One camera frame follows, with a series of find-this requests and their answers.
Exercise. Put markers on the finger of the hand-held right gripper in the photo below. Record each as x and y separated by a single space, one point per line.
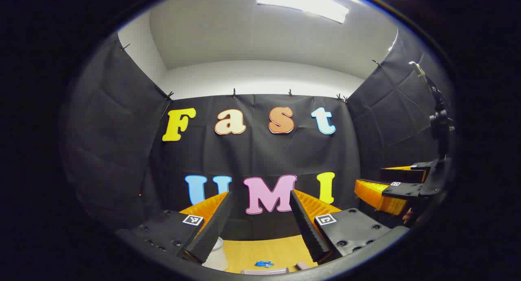
401 189
407 174

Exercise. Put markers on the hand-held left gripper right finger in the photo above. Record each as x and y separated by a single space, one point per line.
307 228

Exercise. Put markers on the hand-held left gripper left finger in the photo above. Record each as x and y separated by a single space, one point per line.
211 228

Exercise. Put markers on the white ribbed garbage bin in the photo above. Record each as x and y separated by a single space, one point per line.
217 256

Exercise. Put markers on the small purple broom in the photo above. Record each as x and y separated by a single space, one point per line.
302 266

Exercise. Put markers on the dark blue paper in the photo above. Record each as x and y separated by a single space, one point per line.
260 264

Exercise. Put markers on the purple plastic dustpan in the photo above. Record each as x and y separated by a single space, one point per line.
264 271

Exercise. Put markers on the wooden desktop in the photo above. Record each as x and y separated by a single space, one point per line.
260 250

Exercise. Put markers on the black backdrop cloth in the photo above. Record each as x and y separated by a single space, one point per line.
260 159

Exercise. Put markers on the ceiling light panel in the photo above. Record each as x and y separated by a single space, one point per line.
303 2

